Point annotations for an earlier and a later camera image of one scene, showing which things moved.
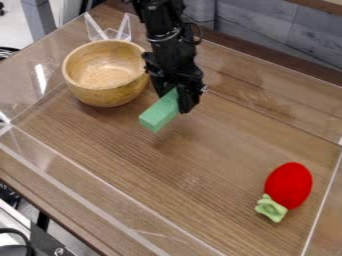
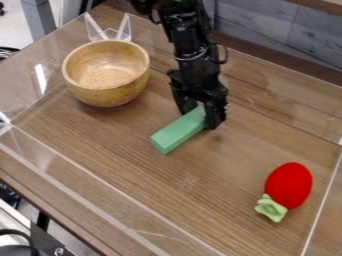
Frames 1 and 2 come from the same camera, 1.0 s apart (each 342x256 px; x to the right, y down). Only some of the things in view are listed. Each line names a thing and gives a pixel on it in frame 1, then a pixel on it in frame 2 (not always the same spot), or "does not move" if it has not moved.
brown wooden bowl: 105,72 does not move
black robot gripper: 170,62 to 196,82
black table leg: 43,220 does not move
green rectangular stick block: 159,116 to 169,138
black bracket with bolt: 45,244 does not move
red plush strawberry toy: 289,187 does not move
